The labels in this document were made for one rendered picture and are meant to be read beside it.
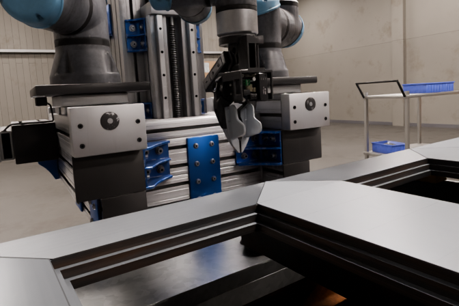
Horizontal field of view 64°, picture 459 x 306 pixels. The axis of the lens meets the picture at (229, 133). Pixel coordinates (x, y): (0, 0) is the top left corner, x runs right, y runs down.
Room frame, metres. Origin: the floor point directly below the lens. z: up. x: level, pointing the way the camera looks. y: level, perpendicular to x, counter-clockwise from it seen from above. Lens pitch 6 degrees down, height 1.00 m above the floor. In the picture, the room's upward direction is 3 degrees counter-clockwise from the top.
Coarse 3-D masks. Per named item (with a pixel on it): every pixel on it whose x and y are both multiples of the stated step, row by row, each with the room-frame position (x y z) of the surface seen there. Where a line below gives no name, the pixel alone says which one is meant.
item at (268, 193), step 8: (280, 184) 0.60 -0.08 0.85; (288, 184) 0.59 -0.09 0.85; (296, 184) 0.59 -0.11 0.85; (304, 184) 0.59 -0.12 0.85; (312, 184) 0.59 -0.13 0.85; (320, 184) 0.58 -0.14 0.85; (264, 192) 0.56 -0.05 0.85; (272, 192) 0.55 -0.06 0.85; (280, 192) 0.55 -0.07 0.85; (288, 192) 0.55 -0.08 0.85; (296, 192) 0.55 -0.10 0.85; (264, 200) 0.51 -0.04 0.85
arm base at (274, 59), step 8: (264, 48) 1.04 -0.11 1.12; (272, 48) 1.05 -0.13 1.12; (280, 48) 1.07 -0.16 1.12; (264, 56) 1.04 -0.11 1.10; (272, 56) 1.04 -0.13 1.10; (280, 56) 1.06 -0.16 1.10; (264, 64) 1.03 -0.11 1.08; (272, 64) 1.03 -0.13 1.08; (280, 64) 1.05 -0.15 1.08; (280, 72) 1.04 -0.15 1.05; (288, 72) 1.09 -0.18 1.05
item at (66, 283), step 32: (192, 224) 0.44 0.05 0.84; (224, 224) 0.46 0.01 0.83; (256, 224) 0.48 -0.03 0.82; (288, 224) 0.44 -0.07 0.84; (96, 256) 0.38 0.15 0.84; (128, 256) 0.39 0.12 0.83; (160, 256) 0.40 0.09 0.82; (320, 256) 0.39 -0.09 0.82; (352, 256) 0.36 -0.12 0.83; (384, 256) 0.34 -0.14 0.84; (64, 288) 0.32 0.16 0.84; (416, 288) 0.30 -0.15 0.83; (448, 288) 0.28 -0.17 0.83
